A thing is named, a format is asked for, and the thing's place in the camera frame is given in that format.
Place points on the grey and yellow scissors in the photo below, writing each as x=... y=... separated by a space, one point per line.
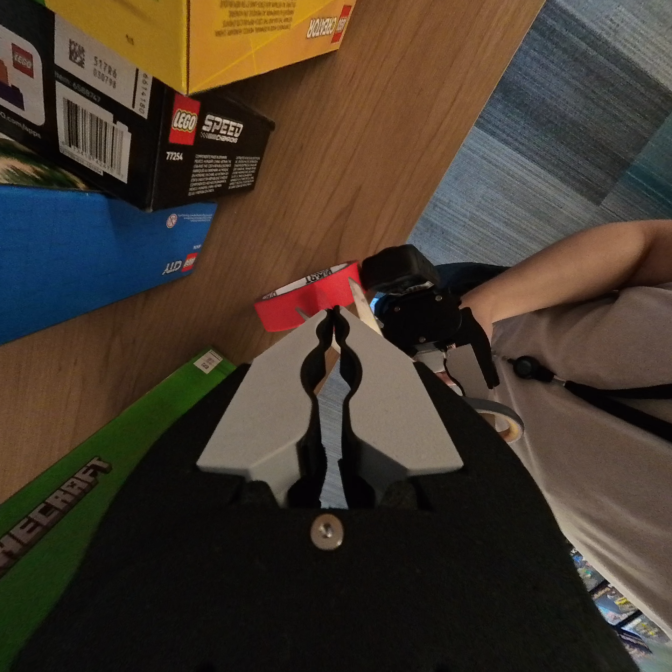
x=365 y=312

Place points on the person's right forearm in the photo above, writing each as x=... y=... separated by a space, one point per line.
x=551 y=267

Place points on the person's white shirt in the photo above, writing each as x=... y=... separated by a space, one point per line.
x=603 y=420

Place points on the black toy box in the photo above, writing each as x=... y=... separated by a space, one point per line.
x=210 y=157

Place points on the red tape roll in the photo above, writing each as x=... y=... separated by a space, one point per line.
x=304 y=309

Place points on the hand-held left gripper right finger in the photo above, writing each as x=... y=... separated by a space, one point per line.
x=409 y=420

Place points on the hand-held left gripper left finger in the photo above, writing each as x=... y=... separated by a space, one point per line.
x=252 y=420

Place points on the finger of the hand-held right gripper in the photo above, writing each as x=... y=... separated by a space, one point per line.
x=470 y=370

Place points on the wooden desk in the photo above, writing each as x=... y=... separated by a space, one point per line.
x=341 y=157

